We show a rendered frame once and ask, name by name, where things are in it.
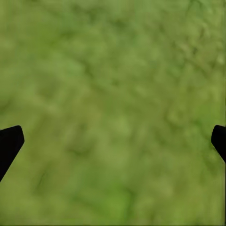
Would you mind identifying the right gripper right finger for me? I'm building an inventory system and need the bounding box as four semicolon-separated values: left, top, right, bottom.
211;125;226;163

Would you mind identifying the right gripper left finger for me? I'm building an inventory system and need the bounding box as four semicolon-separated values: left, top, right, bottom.
0;125;24;182

